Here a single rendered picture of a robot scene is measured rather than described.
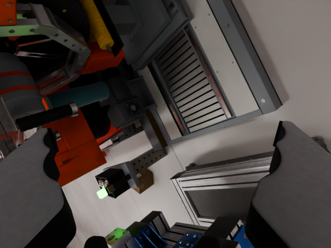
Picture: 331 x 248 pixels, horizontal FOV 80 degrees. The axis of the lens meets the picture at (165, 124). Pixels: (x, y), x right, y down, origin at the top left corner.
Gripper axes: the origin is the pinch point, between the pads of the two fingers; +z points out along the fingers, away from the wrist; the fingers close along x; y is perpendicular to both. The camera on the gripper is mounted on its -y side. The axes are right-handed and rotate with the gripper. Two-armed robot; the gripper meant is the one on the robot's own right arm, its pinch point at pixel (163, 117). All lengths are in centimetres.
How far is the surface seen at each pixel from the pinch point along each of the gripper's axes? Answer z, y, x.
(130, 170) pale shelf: 79, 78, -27
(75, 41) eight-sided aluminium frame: 57, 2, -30
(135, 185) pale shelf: 74, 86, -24
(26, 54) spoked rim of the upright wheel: 66, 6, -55
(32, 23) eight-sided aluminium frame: 43, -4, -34
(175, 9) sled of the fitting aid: 94, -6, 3
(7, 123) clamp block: 29, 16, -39
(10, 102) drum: 43, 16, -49
